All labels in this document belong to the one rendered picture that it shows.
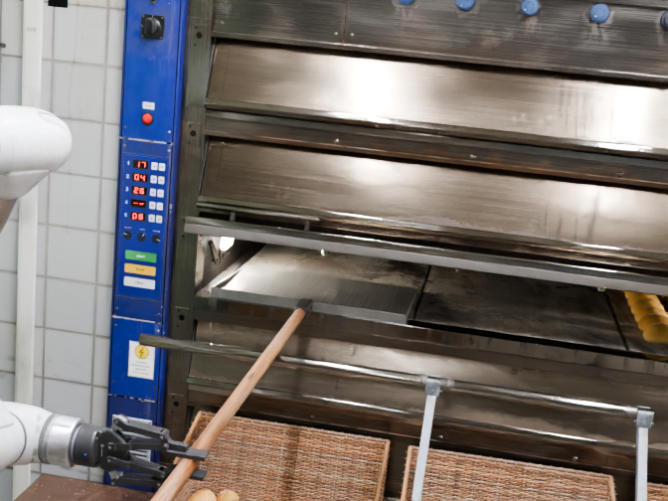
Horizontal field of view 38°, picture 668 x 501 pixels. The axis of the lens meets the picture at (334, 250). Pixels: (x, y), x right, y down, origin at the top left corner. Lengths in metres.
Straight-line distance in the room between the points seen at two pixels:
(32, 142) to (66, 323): 1.03
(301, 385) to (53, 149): 1.07
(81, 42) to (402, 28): 0.87
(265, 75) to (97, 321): 0.86
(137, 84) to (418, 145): 0.76
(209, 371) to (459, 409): 0.71
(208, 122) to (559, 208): 0.95
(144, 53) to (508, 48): 0.95
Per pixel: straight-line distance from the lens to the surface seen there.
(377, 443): 2.76
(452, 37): 2.57
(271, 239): 2.52
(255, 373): 2.16
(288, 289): 2.87
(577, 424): 2.74
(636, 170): 2.60
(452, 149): 2.57
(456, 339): 2.67
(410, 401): 2.72
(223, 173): 2.68
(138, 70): 2.70
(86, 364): 2.95
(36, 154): 2.02
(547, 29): 2.57
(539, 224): 2.58
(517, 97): 2.56
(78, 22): 2.79
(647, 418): 2.35
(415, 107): 2.56
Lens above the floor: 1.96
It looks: 13 degrees down
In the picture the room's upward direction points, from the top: 6 degrees clockwise
